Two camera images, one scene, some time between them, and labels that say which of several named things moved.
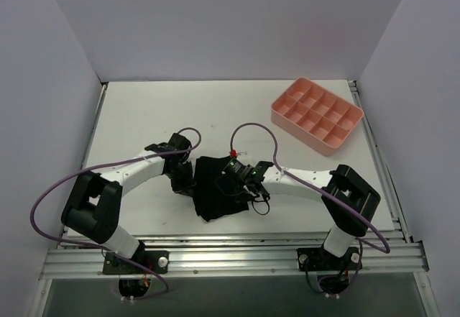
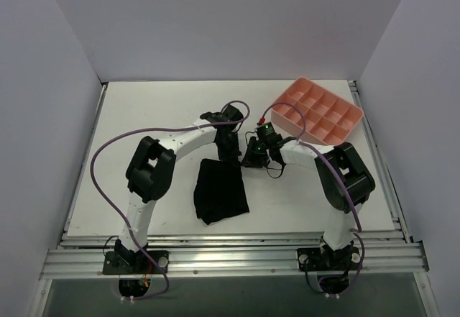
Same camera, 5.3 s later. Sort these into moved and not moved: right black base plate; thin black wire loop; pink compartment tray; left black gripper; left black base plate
Moved: thin black wire loop; left black gripper
Not moved: pink compartment tray; left black base plate; right black base plate
